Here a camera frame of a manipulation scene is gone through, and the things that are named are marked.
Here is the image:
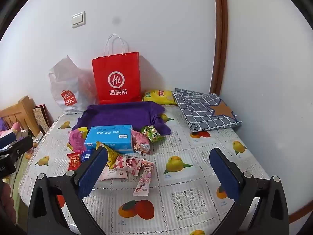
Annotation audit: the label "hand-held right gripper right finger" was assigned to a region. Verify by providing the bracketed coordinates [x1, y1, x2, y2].
[209, 147, 290, 235]

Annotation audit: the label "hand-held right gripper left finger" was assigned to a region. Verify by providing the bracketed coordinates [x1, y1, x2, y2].
[27, 147, 109, 235]

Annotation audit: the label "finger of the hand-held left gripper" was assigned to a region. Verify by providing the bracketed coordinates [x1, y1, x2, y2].
[0, 132, 17, 150]
[0, 136, 34, 162]

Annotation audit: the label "yellow snack packet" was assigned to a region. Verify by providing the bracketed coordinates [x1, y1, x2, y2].
[96, 141, 122, 169]

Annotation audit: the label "green snack packet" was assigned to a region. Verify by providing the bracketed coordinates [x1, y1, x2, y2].
[140, 125, 167, 144]

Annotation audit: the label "red paper shopping bag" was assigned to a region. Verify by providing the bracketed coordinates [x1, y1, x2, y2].
[92, 35, 142, 104]

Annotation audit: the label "person's left hand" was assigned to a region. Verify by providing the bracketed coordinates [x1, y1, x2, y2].
[0, 183, 17, 226]

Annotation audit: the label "pink plush toy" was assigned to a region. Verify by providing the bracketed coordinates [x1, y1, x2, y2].
[0, 122, 28, 138]

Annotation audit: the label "small blue snack packet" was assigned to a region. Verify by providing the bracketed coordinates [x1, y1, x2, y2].
[81, 150, 95, 163]

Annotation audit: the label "small red candy packet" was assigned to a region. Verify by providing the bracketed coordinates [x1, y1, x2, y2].
[67, 152, 82, 171]

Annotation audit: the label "magenta snack packet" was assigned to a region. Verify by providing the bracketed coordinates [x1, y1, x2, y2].
[68, 127, 89, 152]

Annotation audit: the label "patterned cardboard box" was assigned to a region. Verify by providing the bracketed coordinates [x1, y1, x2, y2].
[32, 104, 51, 134]

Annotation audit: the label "blue tissue pack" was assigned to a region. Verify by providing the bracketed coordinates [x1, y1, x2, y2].
[84, 125, 134, 154]

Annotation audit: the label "fruit printed tablecloth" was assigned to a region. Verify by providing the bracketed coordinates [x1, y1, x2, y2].
[18, 103, 271, 235]

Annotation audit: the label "long pink bear snack packet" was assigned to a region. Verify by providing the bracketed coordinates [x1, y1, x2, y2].
[133, 159, 154, 197]

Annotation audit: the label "pink and silver snack packet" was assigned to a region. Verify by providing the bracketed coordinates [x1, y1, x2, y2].
[131, 130, 152, 155]

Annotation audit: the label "purple towel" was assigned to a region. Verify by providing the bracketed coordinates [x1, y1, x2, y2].
[72, 101, 172, 136]

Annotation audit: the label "grey checked folded cloth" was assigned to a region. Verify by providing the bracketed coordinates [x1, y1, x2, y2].
[172, 88, 242, 132]

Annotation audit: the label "white plastic shopping bag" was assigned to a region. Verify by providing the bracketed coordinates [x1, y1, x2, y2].
[48, 55, 98, 115]

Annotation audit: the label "yellow potato chip bag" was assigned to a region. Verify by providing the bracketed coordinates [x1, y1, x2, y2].
[142, 89, 177, 106]

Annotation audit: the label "white wall light switch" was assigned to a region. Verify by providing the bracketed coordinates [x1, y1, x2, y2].
[71, 11, 86, 28]

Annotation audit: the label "brown wooden door frame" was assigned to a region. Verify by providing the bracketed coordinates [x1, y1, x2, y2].
[210, 0, 228, 96]

